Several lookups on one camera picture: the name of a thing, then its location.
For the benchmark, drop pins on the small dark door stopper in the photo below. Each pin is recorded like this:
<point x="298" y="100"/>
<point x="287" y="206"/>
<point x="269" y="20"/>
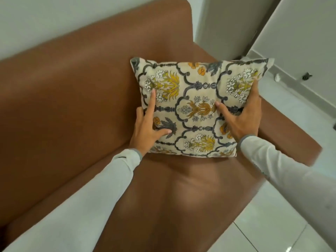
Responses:
<point x="306" y="76"/>

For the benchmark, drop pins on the person's right thumb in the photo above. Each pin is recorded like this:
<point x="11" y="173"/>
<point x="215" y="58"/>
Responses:
<point x="224" y="110"/>

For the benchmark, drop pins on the person's right hand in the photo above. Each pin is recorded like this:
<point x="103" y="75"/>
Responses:
<point x="246" y="123"/>

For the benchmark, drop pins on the person's left thumb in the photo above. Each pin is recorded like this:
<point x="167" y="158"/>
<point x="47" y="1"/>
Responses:
<point x="162" y="133"/>

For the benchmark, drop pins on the person's left forearm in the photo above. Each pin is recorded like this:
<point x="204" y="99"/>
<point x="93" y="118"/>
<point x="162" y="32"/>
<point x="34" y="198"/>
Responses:
<point x="78" y="207"/>

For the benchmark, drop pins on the small white door stopper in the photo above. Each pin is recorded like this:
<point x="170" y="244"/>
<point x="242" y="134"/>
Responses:
<point x="277" y="77"/>

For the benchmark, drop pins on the person's left hand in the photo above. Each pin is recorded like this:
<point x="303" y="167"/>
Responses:
<point x="144" y="133"/>

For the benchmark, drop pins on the person's right forearm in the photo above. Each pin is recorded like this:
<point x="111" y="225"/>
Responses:
<point x="294" y="175"/>

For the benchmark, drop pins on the brown leather sofa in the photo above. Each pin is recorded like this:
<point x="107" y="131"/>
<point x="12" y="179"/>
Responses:
<point x="78" y="102"/>

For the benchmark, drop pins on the floral patterned cushion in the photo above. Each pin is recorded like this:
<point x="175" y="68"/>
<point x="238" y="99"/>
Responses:
<point x="194" y="97"/>

